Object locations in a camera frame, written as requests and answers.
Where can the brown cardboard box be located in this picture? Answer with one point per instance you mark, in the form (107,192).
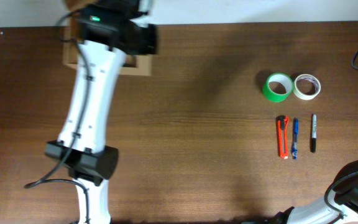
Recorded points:
(135,65)

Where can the green tape roll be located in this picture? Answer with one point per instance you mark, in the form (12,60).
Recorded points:
(277,87)

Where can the orange utility knife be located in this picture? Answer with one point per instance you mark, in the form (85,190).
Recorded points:
(282,124)

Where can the blue ballpoint pen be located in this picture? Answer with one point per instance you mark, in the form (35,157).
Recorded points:
(294,148)

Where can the white masking tape roll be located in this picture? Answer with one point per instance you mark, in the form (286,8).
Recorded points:
(306,87)

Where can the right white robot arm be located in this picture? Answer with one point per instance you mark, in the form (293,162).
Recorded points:
(338,205)

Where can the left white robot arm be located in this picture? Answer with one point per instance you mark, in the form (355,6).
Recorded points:
(106,34)

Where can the black permanent marker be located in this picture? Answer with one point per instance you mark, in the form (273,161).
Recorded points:
(313,133)

